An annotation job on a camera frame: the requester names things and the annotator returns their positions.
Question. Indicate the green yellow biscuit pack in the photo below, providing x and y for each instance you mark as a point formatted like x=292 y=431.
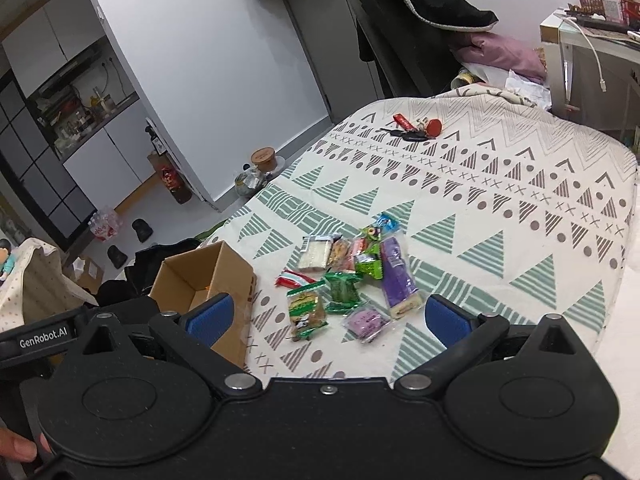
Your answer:
x=306 y=310

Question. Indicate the white kitchen cabinet unit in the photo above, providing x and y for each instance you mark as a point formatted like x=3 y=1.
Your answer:
x=82 y=99

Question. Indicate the black slipper near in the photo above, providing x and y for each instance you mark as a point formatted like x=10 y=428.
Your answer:
x=116 y=256

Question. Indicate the green colourful candy pack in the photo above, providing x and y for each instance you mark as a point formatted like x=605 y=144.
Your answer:
x=372 y=233

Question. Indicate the black clothing on floor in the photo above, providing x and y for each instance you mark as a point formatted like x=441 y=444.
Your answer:
x=140 y=276

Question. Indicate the black grid glass door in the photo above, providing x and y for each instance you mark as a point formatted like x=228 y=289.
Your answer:
x=30 y=165

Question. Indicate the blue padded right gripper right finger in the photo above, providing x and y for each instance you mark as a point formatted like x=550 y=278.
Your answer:
x=448 y=322

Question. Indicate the pink plastic bag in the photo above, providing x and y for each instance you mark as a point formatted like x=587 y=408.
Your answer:
x=105 y=224

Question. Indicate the dark red bottle box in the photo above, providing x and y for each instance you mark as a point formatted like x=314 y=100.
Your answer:
x=170 y=177

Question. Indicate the clear white cake pack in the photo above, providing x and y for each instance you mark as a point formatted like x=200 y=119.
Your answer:
x=315 y=253

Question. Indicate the wooden lid glass jar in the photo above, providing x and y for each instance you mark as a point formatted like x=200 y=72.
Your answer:
x=267 y=161

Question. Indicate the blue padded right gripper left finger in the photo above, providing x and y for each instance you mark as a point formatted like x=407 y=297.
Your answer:
x=208 y=322

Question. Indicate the dark green candy pack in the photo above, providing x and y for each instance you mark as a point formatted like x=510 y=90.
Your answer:
x=344 y=292

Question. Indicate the black jacket on chair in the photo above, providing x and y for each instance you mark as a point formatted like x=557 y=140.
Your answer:
x=409 y=41

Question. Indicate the clear glass teapot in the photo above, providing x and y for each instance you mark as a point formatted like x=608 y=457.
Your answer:
x=249 y=181

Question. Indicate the blue snack pack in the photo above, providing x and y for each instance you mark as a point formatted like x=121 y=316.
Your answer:
x=387 y=224

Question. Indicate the brown nut bar pack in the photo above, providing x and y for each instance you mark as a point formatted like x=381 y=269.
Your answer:
x=340 y=258

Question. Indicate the small purple snack pack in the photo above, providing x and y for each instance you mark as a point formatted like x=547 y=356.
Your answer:
x=366 y=323

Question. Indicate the crumpled white plastic bag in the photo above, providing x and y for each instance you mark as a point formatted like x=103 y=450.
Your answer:
x=529 y=90

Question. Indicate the white desk with clutter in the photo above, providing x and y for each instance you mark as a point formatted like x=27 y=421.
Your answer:
x=593 y=75

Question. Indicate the black slipper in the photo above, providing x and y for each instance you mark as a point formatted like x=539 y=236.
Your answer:
x=116 y=256
x=142 y=230

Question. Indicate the open brown cardboard box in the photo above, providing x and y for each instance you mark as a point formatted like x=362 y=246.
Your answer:
x=187 y=280

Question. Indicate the patterned triangle bed cover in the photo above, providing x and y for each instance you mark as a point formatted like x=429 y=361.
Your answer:
x=510 y=211

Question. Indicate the beige dotted tote bag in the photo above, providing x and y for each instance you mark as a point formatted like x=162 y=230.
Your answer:
x=37 y=288

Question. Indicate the pink red snack pack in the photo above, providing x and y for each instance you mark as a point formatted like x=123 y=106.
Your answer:
x=358 y=246

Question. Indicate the purple pillow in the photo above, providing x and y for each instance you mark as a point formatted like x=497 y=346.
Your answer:
x=489 y=49

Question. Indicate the purple long bread snack pack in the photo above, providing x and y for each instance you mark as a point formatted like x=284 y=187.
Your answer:
x=400 y=290

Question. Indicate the red white wafer pack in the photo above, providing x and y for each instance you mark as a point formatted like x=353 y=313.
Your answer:
x=290 y=279

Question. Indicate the black slipper far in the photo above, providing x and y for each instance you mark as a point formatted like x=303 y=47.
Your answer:
x=142 y=230

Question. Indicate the small flat cardboard box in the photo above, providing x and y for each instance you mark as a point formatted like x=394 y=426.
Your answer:
x=85 y=273

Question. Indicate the person's hand at handle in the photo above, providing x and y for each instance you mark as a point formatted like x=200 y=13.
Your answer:
x=17 y=448

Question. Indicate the cartoon boy figure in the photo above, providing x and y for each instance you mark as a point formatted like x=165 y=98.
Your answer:
x=7 y=260

